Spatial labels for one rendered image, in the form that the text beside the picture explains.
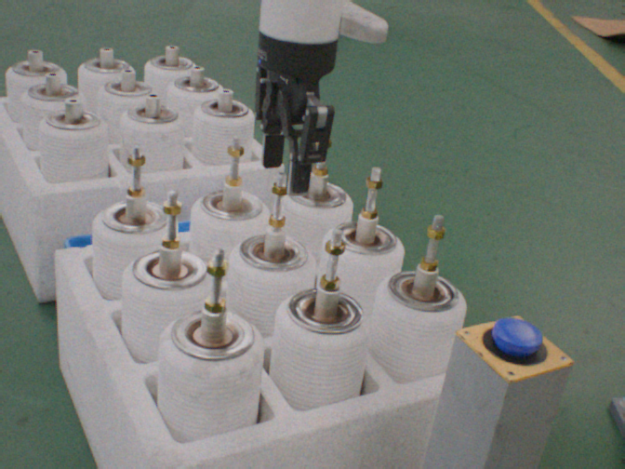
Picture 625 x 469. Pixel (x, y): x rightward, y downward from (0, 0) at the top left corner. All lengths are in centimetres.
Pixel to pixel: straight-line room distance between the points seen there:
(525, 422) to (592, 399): 52
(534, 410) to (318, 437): 20
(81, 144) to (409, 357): 57
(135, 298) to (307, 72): 28
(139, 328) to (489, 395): 36
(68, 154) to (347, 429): 59
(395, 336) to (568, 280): 70
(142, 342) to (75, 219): 38
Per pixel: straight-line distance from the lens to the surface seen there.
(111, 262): 90
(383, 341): 83
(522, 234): 159
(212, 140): 123
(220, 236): 92
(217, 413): 72
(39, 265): 119
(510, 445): 69
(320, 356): 75
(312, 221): 97
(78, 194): 115
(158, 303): 78
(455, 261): 144
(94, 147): 116
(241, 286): 84
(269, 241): 84
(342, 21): 75
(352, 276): 89
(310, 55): 73
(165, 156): 120
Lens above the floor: 68
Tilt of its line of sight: 28 degrees down
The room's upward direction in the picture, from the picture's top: 8 degrees clockwise
